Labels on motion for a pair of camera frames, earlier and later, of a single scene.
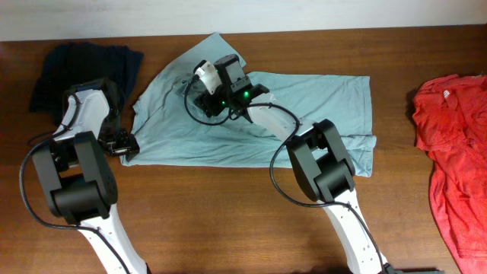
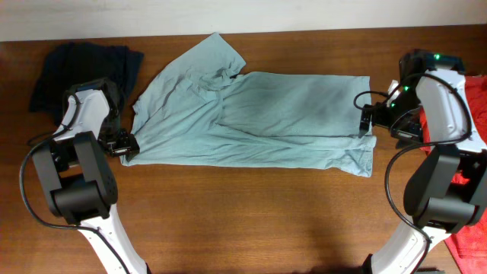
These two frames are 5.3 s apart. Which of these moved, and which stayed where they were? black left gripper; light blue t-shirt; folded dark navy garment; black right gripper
Moved: black right gripper
Stayed: black left gripper; folded dark navy garment; light blue t-shirt
